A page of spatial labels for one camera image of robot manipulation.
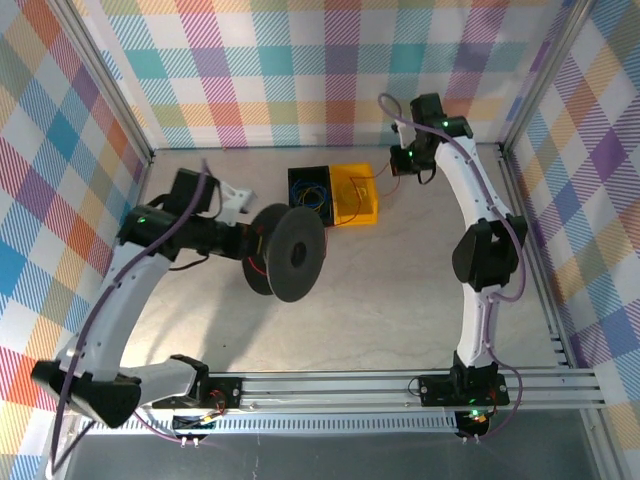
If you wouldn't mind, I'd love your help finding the yellow wire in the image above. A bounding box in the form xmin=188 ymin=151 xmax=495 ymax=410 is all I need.
xmin=299 ymin=185 xmax=326 ymax=211

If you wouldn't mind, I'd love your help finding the slotted grey cable duct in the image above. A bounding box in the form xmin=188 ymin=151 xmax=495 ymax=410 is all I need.
xmin=77 ymin=413 xmax=461 ymax=435

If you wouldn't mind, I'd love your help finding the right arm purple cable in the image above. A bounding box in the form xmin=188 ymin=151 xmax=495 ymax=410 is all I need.
xmin=378 ymin=93 xmax=526 ymax=441

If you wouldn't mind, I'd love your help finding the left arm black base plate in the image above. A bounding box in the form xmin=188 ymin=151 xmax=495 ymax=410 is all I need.
xmin=151 ymin=377 xmax=245 ymax=412

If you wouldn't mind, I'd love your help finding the black cable spool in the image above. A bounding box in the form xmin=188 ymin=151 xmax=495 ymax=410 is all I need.
xmin=241 ymin=202 xmax=326 ymax=304

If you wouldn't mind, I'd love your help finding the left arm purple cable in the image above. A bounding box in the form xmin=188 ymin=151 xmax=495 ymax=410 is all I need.
xmin=49 ymin=158 xmax=211 ymax=476

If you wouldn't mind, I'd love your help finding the aluminium side rail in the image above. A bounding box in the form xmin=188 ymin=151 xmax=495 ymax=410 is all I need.
xmin=497 ymin=147 xmax=576 ymax=370

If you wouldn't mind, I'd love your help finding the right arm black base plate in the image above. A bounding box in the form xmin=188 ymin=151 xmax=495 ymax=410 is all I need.
xmin=417 ymin=372 xmax=511 ymax=407

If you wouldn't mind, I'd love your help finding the aluminium mounting rail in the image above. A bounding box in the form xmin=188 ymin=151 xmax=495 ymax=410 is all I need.
xmin=54 ymin=367 xmax=609 ymax=414

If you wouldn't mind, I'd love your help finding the aluminium frame post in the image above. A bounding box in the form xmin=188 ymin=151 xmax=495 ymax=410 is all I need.
xmin=499 ymin=0 xmax=599 ymax=154
xmin=52 ymin=0 xmax=154 ymax=166

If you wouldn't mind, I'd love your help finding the yellow plastic bin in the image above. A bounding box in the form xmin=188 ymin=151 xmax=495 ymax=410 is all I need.
xmin=327 ymin=162 xmax=380 ymax=228

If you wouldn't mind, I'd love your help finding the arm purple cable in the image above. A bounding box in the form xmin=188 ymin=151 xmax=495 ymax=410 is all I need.
xmin=378 ymin=93 xmax=526 ymax=441
xmin=49 ymin=158 xmax=211 ymax=476

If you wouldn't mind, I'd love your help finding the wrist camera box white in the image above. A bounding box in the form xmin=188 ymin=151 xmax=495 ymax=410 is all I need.
xmin=219 ymin=182 xmax=257 ymax=226
xmin=392 ymin=119 xmax=417 ymax=144

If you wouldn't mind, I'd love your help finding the blue wire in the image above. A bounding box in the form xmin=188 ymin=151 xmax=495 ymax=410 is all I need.
xmin=292 ymin=179 xmax=329 ymax=211

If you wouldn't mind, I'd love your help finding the black plastic bin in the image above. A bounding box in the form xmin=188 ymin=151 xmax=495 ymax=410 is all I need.
xmin=287 ymin=165 xmax=335 ymax=229

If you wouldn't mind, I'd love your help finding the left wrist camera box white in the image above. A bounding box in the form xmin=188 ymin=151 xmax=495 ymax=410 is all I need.
xmin=219 ymin=182 xmax=257 ymax=226

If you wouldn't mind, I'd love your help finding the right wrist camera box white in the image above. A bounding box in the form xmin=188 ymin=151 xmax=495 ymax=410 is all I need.
xmin=392 ymin=119 xmax=417 ymax=144

